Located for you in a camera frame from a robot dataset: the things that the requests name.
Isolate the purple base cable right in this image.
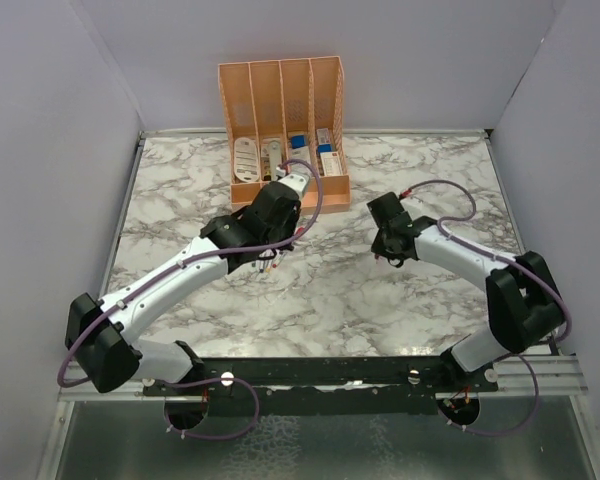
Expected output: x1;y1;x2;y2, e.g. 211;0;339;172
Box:
444;354;541;440

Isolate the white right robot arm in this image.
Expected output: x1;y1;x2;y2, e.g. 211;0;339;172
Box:
367;192;567;391

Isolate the grey metal flat tool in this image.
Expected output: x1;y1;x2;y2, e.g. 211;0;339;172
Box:
263;139;283;181

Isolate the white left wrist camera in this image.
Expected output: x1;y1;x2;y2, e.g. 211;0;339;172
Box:
275;167;310;200

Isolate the peach plastic desk organizer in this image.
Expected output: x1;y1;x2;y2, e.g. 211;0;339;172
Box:
218;56;351;213

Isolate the black metal base frame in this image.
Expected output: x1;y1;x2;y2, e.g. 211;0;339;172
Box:
143;351;497;417

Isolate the white box blue lid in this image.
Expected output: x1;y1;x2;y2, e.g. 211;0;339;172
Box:
287;131;312;164

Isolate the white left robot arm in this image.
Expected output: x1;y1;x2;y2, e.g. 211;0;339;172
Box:
65;174;309;395

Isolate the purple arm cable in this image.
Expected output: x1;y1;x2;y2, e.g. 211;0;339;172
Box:
57;159;325;387
399;180;574;361

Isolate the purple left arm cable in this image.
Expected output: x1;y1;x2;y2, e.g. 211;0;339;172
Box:
57;159;325;387

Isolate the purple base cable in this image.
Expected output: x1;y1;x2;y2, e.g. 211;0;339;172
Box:
444;354;541;440
162;374;263;441

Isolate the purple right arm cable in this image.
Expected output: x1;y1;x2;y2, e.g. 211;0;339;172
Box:
399;180;574;361

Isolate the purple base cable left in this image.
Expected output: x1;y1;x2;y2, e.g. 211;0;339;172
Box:
162;374;263;441

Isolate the white oval packaged item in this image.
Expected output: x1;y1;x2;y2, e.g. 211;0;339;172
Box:
233;137;260;183

